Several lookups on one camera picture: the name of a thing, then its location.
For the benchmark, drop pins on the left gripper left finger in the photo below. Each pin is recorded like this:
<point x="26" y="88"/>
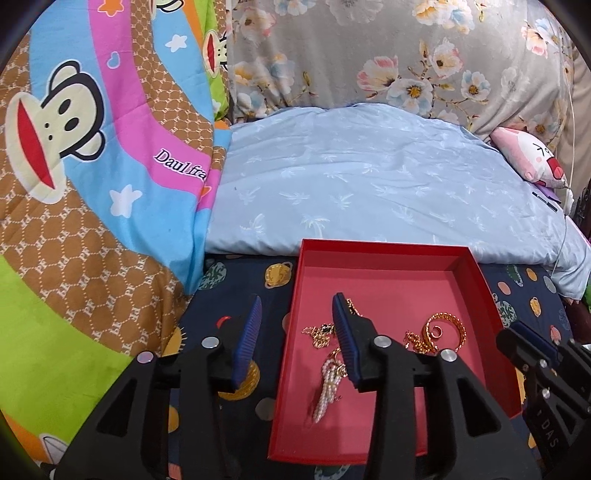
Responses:
<point x="126" y="434"/>

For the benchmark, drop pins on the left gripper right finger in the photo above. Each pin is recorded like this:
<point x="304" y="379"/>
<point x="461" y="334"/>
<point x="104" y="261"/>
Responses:
<point x="434" y="418"/>

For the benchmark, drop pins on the pearl cluster earring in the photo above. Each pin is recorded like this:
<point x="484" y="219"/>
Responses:
<point x="333" y="372"/>

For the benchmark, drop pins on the gold ornate earring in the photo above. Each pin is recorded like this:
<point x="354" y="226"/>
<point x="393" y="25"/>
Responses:
<point x="352" y="308"/>

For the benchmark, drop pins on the gold hoop earring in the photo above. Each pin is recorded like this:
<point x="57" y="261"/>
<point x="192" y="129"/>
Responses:
<point x="321" y="335"/>

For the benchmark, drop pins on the gold twisted bangle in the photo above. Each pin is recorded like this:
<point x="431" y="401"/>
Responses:
<point x="438" y="325"/>

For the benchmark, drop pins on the navy planet print sheet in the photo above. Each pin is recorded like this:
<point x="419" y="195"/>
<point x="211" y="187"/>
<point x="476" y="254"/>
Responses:
<point x="225" y="290"/>

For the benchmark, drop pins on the pink cartoon plush cushion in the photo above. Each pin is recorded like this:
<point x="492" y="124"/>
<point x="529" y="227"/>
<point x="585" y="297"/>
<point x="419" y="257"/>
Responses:
<point x="530" y="158"/>

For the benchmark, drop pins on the light blue pillow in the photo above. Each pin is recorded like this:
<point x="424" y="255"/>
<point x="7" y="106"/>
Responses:
<point x="377" y="173"/>

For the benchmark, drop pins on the grey floral blanket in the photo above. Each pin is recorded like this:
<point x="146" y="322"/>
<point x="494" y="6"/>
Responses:
<point x="477" y="64"/>

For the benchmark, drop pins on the colourful monkey cartoon quilt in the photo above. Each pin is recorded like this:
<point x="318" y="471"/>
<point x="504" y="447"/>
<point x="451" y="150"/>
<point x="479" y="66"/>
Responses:
<point x="112" y="147"/>

